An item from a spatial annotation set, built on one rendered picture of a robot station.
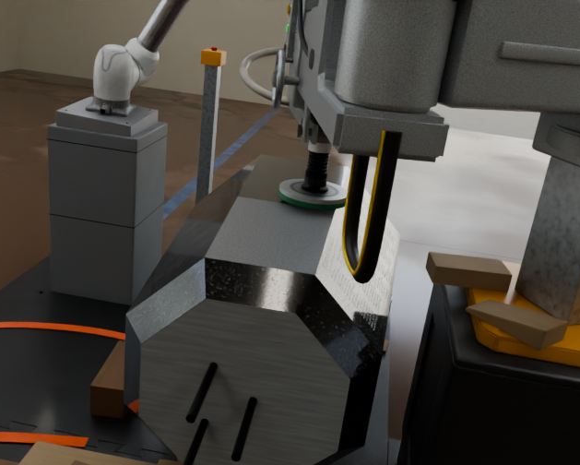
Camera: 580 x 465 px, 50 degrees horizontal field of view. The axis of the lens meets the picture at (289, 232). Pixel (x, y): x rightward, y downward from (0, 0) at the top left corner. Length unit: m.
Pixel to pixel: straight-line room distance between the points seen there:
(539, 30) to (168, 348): 1.02
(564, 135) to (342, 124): 0.61
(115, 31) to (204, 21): 1.26
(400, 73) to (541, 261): 0.75
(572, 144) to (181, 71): 7.78
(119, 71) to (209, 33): 6.04
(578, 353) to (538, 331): 0.11
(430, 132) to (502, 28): 0.22
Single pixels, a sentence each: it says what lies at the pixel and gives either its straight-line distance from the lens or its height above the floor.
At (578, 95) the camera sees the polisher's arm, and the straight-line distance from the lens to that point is 1.36.
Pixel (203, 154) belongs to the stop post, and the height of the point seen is 0.47.
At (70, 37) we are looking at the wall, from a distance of 9.55.
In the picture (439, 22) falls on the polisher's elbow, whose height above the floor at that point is 1.42.
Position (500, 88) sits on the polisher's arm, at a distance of 1.22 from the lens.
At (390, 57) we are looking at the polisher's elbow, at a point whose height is 1.35.
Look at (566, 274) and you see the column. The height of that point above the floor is 0.90.
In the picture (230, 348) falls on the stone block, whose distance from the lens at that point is 1.45.
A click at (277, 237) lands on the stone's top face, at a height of 0.85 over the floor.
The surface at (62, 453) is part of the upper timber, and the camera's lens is 1.92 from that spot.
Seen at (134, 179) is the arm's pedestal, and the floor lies 0.62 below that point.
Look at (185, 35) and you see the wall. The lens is 8.92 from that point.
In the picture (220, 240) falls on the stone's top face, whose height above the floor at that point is 0.85.
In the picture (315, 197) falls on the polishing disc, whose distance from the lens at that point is 1.82.
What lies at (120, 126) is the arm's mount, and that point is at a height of 0.84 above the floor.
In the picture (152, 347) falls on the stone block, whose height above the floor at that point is 0.64.
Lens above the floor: 1.43
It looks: 21 degrees down
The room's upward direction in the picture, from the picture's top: 7 degrees clockwise
